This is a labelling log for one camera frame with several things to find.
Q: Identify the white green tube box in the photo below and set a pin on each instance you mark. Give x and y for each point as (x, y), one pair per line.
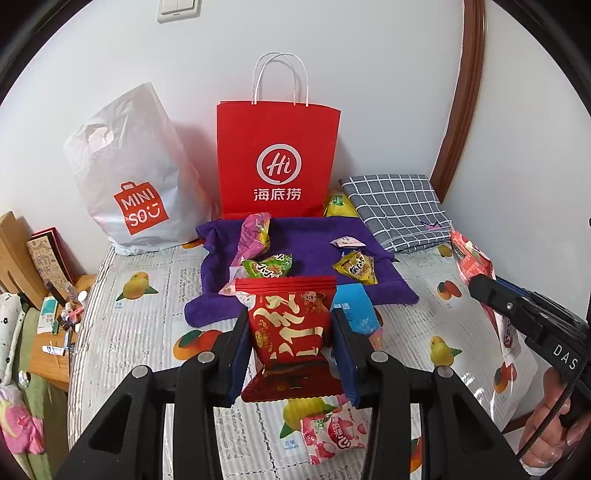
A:
(46, 314)

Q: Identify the red paper bag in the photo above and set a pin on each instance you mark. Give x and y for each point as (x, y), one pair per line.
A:
(277, 138)

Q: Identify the pale pink snack packet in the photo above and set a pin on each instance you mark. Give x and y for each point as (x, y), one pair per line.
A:
(346, 241)

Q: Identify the pink and yellow snack packet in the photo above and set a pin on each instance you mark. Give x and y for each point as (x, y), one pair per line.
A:
(251, 237)

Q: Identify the purple towel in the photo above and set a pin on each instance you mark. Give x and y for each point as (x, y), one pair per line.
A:
(304, 240)

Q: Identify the white light switch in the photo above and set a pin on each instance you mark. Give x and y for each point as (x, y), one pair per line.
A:
(178, 10)

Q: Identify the grey checked pillow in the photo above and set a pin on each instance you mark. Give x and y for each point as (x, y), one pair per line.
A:
(397, 207)

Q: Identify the wooden door frame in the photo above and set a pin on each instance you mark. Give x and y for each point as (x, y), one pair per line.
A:
(466, 92)

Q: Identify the patterned brown box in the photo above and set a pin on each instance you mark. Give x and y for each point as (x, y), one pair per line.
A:
(44, 263)

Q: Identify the red gold snack packet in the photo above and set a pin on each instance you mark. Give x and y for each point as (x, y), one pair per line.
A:
(291, 332)

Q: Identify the yellow green snack packet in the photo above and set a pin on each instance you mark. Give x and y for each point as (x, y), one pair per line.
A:
(339, 205)

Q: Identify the pink lychee snack packet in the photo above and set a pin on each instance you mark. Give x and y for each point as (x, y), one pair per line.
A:
(332, 434)

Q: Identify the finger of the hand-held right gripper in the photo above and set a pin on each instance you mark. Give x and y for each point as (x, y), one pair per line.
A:
(494, 293)

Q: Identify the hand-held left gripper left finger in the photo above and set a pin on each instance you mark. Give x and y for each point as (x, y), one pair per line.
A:
(240, 360)

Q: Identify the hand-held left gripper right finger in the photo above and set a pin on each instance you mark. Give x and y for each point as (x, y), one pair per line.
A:
(344, 360)

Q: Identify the wooden nightstand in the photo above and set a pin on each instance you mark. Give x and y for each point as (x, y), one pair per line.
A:
(53, 371)

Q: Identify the white dotted cloth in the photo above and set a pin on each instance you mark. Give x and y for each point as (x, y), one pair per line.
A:
(9, 332)

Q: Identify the white plastic bag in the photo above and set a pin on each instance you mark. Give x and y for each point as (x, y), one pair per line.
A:
(134, 175)

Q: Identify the pink star cloth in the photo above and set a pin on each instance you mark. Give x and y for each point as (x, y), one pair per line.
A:
(21, 424)

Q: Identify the fruit print bed sheet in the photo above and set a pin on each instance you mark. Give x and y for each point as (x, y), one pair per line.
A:
(138, 332)

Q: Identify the red and white snack packet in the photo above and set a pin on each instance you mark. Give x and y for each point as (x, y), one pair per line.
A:
(468, 261)

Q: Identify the green cloth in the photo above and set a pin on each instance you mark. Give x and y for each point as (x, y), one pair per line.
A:
(51, 438)

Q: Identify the blue snack box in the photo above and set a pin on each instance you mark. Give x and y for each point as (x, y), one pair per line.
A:
(358, 309)

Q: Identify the person's right hand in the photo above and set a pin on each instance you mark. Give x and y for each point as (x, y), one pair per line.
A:
(549, 429)

